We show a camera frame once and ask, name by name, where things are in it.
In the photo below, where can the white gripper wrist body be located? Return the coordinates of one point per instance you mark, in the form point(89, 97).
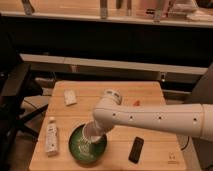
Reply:
point(97, 130)

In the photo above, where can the white ceramic cup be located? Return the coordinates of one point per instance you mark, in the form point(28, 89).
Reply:
point(90, 133)

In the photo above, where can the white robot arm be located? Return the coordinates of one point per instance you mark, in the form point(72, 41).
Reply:
point(195, 120)

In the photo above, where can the green ceramic bowl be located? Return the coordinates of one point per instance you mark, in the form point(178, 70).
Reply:
point(85, 152)

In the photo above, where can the black remote control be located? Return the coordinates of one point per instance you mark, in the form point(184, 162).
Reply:
point(136, 149)

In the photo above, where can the wooden side table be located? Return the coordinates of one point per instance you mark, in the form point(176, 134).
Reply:
point(128, 148)

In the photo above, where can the small white packet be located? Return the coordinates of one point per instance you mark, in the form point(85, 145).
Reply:
point(70, 97)

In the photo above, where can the white plastic bottle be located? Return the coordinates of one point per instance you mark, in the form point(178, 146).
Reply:
point(51, 138)

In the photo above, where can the black office chair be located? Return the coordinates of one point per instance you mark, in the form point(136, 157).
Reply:
point(12, 95)

